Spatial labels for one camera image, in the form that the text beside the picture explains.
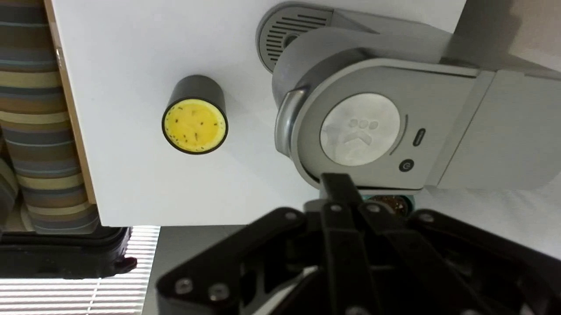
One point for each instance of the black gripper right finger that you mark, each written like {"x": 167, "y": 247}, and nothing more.
{"x": 431, "y": 263}

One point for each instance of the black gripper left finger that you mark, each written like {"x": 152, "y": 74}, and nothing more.
{"x": 273, "y": 256}

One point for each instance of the grey pod coffeemaker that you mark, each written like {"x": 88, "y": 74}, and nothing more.
{"x": 408, "y": 105}

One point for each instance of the white table board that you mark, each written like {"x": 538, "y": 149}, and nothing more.
{"x": 133, "y": 193}

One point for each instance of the dark jar yellow candle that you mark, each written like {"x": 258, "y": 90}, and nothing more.
{"x": 195, "y": 119}

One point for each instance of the white window blinds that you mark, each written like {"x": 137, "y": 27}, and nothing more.
{"x": 70, "y": 298}

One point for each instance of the black object beside blinds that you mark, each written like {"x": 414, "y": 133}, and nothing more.
{"x": 58, "y": 254}

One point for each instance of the striped sofa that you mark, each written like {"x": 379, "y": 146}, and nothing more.
{"x": 35, "y": 116}

